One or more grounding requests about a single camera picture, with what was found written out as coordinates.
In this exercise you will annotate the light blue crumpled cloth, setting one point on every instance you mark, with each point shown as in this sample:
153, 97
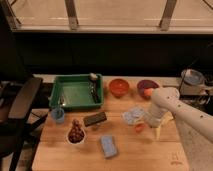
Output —
133, 115

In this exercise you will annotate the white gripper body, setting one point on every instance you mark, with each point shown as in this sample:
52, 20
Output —
154, 115

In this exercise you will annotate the orange round fruit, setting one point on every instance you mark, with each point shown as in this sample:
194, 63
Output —
148, 92

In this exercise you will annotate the white bowl of brown items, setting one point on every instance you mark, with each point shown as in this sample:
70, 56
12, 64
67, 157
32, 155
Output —
76, 134

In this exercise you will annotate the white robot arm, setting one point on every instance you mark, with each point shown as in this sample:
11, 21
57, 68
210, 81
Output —
167, 99

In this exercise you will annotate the blue sponge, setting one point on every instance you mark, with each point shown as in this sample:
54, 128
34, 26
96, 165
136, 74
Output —
108, 146

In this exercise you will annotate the purple bowl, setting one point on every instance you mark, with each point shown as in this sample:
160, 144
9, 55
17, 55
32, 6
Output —
144, 84

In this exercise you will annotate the black rectangular block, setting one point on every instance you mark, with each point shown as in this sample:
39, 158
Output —
94, 119

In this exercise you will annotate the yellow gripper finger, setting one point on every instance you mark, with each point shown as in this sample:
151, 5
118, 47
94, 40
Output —
157, 133
167, 118

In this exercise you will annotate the red orange pepper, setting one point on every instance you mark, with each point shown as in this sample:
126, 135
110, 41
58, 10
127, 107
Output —
139, 127

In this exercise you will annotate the black office chair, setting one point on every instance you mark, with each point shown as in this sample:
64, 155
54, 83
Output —
16, 130

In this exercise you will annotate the green plastic tray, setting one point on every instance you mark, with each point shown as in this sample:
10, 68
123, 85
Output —
72, 92

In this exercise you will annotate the small blue cup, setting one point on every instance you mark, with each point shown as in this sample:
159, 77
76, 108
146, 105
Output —
58, 115

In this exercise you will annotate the orange bowl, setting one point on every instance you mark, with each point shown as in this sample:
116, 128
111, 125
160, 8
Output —
119, 87

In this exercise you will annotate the dish brush in tray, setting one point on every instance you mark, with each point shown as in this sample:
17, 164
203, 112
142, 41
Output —
93, 87

